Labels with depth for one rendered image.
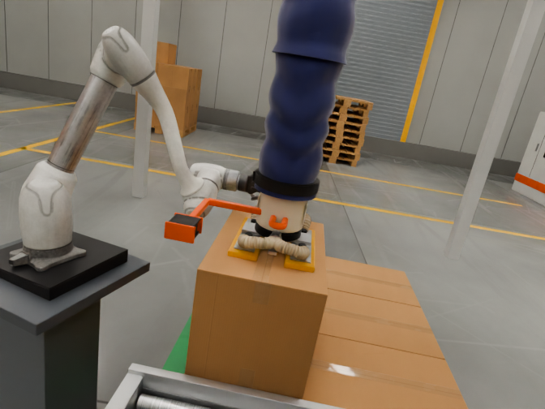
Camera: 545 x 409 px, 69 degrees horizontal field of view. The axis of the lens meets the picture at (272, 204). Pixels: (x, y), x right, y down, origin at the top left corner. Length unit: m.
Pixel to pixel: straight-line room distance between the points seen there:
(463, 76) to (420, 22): 1.76
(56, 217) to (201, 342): 0.64
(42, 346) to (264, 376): 0.77
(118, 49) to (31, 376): 1.19
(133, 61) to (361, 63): 9.42
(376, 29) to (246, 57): 3.26
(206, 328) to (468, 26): 10.78
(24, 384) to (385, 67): 10.05
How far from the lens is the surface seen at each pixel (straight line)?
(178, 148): 1.53
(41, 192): 1.51
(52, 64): 12.34
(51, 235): 1.53
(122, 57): 1.50
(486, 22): 11.71
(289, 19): 1.26
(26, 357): 1.75
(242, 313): 1.28
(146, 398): 1.40
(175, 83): 8.28
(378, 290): 2.24
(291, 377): 1.40
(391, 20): 10.87
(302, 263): 1.32
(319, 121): 1.28
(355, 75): 10.65
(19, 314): 1.42
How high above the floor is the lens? 1.54
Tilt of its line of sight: 18 degrees down
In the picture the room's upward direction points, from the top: 10 degrees clockwise
